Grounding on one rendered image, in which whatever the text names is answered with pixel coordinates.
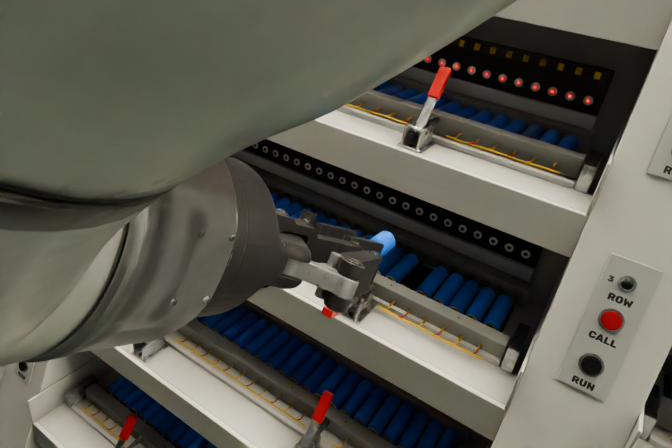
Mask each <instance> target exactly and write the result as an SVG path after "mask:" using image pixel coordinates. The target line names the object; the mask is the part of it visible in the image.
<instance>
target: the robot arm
mask: <svg viewBox="0 0 672 448"><path fill-rule="evenodd" d="M515 1H517V0H0V366H5V365H9V364H13V363H18V362H24V363H33V362H42V361H48V360H53V359H57V358H61V357H65V356H68V355H71V354H73V353H77V352H84V351H90V350H97V349H103V348H110V347H116V346H123V345H129V344H136V343H142V342H148V341H153V340H156V339H160V338H162V337H165V336H167V335H169V334H171V333H173V332H175V331H176V330H178V329H179V328H181V327H182V326H184V325H185V324H187V323H188V322H190V321H191V320H193V319H194V318H195V317H202V316H212V315H217V314H221V313H224V312H227V311H229V310H231V309H233V308H235V307H237V306H238V305H240V304H241V303H243V302H244V301H246V300H247V299H248V298H249V297H251V296H252V295H253V294H255V293H256V292H257V291H258V290H260V289H261V288H266V287H268V286H273V287H278V288H282V289H293V288H296V287H298V286H299V285H300V284H301V283H302V281H305V282H307V283H310V284H312V285H315V286H317V289H316V291H315V293H314V294H315V296H316V297H317V298H320V299H323V300H324V305H325V306H327V308H328V309H329V310H331V311H332V312H335V313H347V310H348V308H349V305H350V303H351V301H352V299H354V298H356V297H358V296H360V295H362V294H365V293H367V292H369V290H370V288H371V286H372V283H373V281H374V278H375V276H376V274H377V271H378V269H379V266H380V264H381V262H382V259H383V257H381V255H380V254H381V252H382V249H383V247H384V244H382V243H380V242H377V241H374V240H369V239H364V238H360V237H357V234H358V233H357V232H355V231H353V230H351V229H347V228H343V227H339V226H334V225H330V224H326V223H321V222H316V224H315V227H314V228H313V225H314V223H315V221H316V218H317V216H318V215H317V214H315V213H312V212H310V211H307V210H305V209H303V210H302V213H301V215H300V217H299V219H298V218H293V217H289V214H287V212H286V211H285V210H283V209H280V208H279V209H276V208H275V204H274V201H273V198H272V196H271V193H270V191H269V189H268V187H267V186H266V184H265V183H264V181H263V180H262V178H261V177H260V176H259V175H258V174H257V173H256V172H255V171H254V170H253V169H252V168H251V167H249V166H248V165H247V164H245V163H244V162H242V161H240V160H238V159H236V158H234V157H232V156H230V155H232V154H234V153H236V152H238V151H241V150H243V149H245V148H247V147H249V146H251V145H254V144H256V143H258V142H260V141H262V140H264V139H267V138H269V137H271V136H273V135H276V134H278V133H281V132H284V131H286V130H289V129H292V128H294V127H297V126H299V125H302V124H305V123H307V122H310V121H312V120H315V119H317V118H320V117H322V116H324V115H327V114H329V113H331V112H334V111H335V110H337V109H339V108H341V107H342V106H344V105H346V104H348V103H349V102H351V101H353V100H354V99H356V98H358V97H360V96H361V95H363V94H365V93H367V92H368V91H370V90H372V89H374V88H375V87H377V86H379V85H380V84H382V83H384V82H386V81H387V80H389V79H391V78H393V77H394V76H396V75H398V74H400V73H401V72H403V71H405V70H406V69H408V68H410V67H412V66H413V65H415V64H417V63H419V62H421V61H422V60H424V59H425V58H427V57H429V56H430V55H432V54H434V53H435V52H437V51H438V50H440V49H442V48H443V47H445V46H447V45H448V44H450V43H451V42H453V41H455V40H456V39H458V38H459V37H461V36H463V35H464V34H466V33H468V32H469V31H471V30H472V29H474V28H475V27H477V26H479V25H480V24H482V23H483V22H485V21H486V20H488V19H489V18H491V17H492V16H494V15H495V14H497V13H499V12H500V11H502V10H503V9H505V8H506V7H508V6H509V5H511V4H512V3H514V2H515Z"/></svg>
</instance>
